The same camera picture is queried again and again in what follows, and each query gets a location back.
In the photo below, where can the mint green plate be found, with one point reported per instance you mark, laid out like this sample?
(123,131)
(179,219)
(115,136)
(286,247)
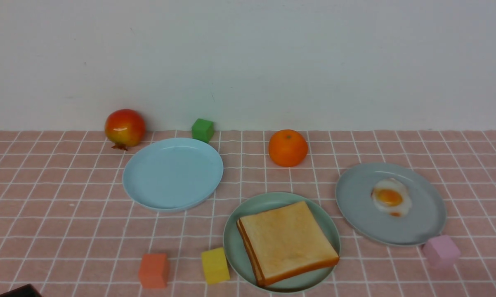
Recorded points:
(238,258)

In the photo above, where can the green cube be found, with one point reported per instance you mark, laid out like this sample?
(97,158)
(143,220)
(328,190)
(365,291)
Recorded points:
(203,130)

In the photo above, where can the orange fruit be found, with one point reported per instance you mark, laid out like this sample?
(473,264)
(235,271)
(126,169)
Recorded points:
(287,148)

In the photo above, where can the red yellow pomegranate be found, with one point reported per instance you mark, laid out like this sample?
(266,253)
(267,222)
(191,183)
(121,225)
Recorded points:
(125,128)

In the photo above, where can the pink cube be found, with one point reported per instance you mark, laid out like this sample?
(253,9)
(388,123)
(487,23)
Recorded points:
(441,251)

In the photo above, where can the yellow cube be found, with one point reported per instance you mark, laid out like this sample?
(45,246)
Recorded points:
(215,266)

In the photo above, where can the rear fried egg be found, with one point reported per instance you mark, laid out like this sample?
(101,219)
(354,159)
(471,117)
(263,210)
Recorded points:
(392,197)

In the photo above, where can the light blue plate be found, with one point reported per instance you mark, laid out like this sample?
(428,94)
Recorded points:
(173,175)

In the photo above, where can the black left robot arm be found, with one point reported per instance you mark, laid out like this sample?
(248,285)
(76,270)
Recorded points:
(27,290)

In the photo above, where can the toast slice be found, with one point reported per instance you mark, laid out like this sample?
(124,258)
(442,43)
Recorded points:
(252,257)
(287,242)

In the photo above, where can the orange cube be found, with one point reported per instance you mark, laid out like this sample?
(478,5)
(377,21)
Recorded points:
(154,271)

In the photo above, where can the grey plate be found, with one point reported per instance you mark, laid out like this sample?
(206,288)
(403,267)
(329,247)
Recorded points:
(420,217)

